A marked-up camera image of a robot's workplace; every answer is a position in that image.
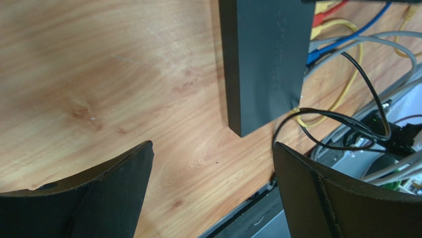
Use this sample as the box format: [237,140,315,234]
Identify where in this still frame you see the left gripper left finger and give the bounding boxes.
[0,141,154,238]

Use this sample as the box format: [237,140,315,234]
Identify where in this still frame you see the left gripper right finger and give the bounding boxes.
[273,142,422,238]

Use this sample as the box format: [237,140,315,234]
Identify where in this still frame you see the black network switch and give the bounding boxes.
[219,0,316,137]

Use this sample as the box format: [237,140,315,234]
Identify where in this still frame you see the orange network cable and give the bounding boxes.
[311,0,350,29]

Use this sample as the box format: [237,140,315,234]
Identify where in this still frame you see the yellow network cable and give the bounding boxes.
[293,0,422,129]

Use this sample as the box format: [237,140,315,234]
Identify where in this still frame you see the black network cable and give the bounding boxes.
[272,51,393,152]

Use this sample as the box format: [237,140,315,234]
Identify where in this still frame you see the grey network cable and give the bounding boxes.
[303,30,422,185]

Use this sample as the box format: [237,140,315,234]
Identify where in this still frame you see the blue network cable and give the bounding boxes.
[306,1,393,65]

